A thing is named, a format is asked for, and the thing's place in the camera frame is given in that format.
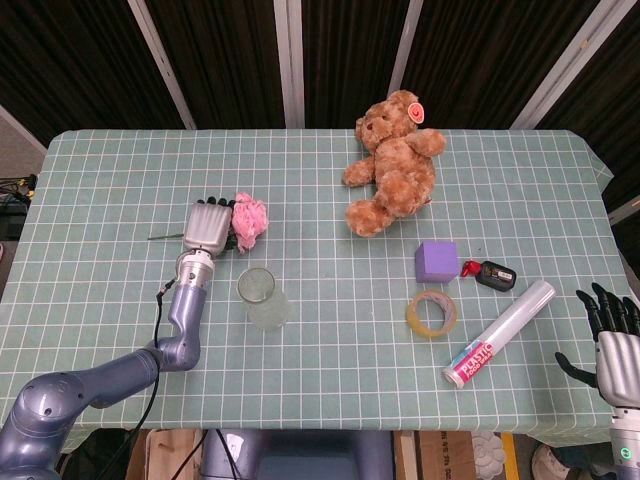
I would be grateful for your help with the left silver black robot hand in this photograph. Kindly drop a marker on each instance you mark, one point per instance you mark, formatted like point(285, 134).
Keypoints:
point(207, 230)

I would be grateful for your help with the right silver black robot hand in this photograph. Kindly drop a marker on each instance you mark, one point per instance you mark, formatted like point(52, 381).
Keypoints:
point(620, 370)

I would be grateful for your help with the pink rose bouquet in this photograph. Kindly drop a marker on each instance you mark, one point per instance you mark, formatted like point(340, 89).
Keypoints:
point(250, 220)

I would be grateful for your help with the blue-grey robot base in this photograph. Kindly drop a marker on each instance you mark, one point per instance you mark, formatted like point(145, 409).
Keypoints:
point(310, 457)

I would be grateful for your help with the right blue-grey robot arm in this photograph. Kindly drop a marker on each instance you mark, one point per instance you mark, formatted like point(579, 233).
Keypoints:
point(627, 445)

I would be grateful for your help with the clear glass cup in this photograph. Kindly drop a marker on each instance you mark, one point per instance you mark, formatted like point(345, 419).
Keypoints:
point(265, 305)

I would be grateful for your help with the green grid-patterned table mat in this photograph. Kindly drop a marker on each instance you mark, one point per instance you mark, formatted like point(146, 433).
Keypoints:
point(350, 375)

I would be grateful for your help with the plastic food wrap roll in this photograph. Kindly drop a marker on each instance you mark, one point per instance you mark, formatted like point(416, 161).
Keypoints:
point(505, 330)

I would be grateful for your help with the small black bottle red cap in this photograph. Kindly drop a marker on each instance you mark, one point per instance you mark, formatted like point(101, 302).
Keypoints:
point(495, 275)

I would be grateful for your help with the brown cardboard box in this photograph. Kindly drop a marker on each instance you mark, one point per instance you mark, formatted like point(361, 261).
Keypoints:
point(445, 457)

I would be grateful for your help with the brown teddy bear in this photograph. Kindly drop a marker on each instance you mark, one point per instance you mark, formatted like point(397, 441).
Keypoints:
point(400, 170)

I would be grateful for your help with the yellowish adhesive tape roll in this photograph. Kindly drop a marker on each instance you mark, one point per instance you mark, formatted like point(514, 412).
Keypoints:
point(417, 322)

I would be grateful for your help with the purple foam cube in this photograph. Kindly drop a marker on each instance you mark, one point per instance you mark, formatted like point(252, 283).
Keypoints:
point(436, 262)

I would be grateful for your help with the light wooden plank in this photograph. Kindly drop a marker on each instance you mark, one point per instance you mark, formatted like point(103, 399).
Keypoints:
point(405, 457)

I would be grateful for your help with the light wooden panel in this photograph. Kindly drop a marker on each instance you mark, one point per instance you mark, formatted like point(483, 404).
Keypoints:
point(165, 460)

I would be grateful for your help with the black bag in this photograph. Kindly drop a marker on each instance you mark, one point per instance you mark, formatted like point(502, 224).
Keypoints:
point(100, 457)

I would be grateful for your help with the grey aluminium frame post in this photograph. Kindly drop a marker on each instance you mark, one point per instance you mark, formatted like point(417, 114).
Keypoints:
point(404, 50)
point(290, 60)
point(162, 62)
point(565, 60)

